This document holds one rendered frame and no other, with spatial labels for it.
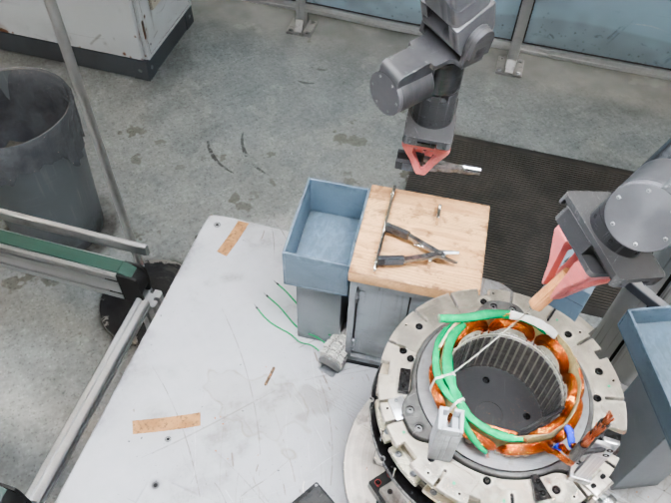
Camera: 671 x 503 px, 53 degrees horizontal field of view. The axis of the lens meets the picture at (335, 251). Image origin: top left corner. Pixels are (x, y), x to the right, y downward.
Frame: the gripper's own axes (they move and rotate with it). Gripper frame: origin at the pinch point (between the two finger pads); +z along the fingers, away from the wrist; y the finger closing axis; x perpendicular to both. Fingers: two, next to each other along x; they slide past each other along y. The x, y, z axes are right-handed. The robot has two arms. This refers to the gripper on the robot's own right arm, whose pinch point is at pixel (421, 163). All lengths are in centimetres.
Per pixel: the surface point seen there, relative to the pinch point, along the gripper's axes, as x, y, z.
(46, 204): -112, -47, 91
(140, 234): -93, -64, 120
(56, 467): -53, 40, 51
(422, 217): 1.9, -0.2, 11.9
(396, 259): -0.9, 11.7, 9.3
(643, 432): 40, 24, 23
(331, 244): -12.5, 2.4, 20.2
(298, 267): -15.9, 12.2, 15.4
